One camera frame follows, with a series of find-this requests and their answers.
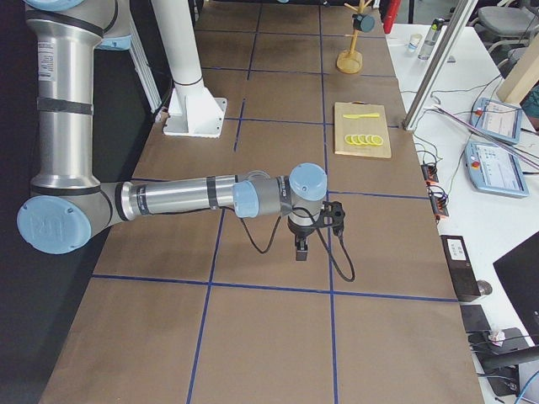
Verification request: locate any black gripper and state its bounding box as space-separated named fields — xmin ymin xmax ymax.
xmin=287 ymin=216 xmax=318 ymax=261

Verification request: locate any dark green mug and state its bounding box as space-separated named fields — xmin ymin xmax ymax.
xmin=352 ymin=13 xmax=376 ymax=33

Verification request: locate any wooden cup storage rack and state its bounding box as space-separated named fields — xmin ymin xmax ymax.
xmin=336 ymin=1 xmax=371 ymax=74

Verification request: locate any paper cup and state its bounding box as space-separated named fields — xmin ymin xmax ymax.
xmin=407 ymin=33 xmax=423 ymax=54

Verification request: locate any wooden cutting board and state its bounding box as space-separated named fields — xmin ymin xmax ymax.
xmin=334 ymin=102 xmax=392 ymax=159

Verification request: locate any orange black power strip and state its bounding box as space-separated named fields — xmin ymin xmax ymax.
xmin=420 ymin=162 xmax=449 ymax=222

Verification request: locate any yellow plastic knife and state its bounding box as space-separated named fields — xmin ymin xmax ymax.
xmin=342 ymin=113 xmax=380 ymax=120

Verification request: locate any black box with label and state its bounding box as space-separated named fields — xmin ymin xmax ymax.
xmin=440 ymin=235 xmax=481 ymax=302

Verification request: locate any teach pendant near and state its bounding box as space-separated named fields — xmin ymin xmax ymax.
xmin=465 ymin=141 xmax=529 ymax=198

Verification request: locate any teach pendant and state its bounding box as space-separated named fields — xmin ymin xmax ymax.
xmin=470 ymin=98 xmax=523 ymax=145
xmin=465 ymin=141 xmax=529 ymax=198

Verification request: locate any black laptop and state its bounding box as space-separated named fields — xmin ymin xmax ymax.
xmin=494 ymin=237 xmax=538 ymax=344

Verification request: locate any teach pendant far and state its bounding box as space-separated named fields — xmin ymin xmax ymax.
xmin=470 ymin=98 xmax=523 ymax=145

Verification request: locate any clear water bottle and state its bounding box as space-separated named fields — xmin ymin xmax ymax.
xmin=418 ymin=18 xmax=445 ymax=61

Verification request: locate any wooden board plank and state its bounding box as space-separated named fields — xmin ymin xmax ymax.
xmin=497 ymin=36 xmax=538 ymax=104

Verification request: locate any grey office chair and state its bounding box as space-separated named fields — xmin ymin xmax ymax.
xmin=471 ymin=3 xmax=538 ymax=55

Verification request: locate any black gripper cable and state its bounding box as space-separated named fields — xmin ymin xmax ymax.
xmin=241 ymin=205 xmax=356 ymax=282

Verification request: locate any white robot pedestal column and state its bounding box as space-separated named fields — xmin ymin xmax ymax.
xmin=152 ymin=0 xmax=227 ymax=138

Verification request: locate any aluminium frame post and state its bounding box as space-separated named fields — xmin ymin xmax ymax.
xmin=403 ymin=0 xmax=478 ymax=130

